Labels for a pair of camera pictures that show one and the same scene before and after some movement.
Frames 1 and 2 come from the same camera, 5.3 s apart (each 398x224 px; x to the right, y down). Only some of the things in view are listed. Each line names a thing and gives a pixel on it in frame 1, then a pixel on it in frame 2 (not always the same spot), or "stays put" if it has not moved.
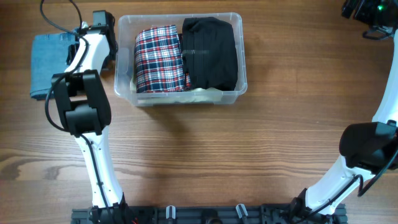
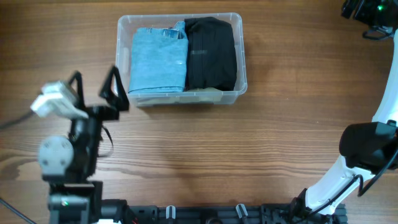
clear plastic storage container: x=180 y=59 stays put
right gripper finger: x=380 y=33 stays put
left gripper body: x=114 y=54 → x=97 y=114
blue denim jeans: x=49 y=53 → x=158 y=59
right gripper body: x=374 y=12 stays put
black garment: x=209 y=51 stays put
